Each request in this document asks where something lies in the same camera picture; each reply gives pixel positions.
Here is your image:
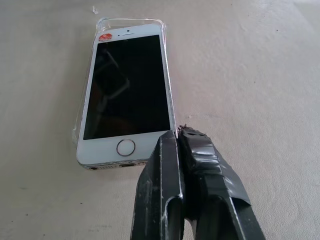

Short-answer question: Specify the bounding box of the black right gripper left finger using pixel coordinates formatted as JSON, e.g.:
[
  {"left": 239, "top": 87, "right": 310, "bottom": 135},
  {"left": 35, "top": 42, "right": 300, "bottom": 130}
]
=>
[{"left": 129, "top": 130, "right": 186, "bottom": 240}]

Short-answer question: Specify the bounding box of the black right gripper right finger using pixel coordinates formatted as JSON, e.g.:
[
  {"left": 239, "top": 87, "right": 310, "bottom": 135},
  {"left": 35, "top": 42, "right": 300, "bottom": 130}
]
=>
[{"left": 176, "top": 124, "right": 266, "bottom": 240}]

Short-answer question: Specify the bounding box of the white smartphone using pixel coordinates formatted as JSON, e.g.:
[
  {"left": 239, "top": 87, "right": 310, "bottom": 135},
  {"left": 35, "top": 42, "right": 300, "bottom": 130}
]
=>
[{"left": 76, "top": 23, "right": 177, "bottom": 171}]

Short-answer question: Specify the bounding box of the clear plastic phone case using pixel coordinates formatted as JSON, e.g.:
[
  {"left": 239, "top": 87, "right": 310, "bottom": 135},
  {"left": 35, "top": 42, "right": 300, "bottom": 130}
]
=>
[{"left": 70, "top": 16, "right": 178, "bottom": 147}]

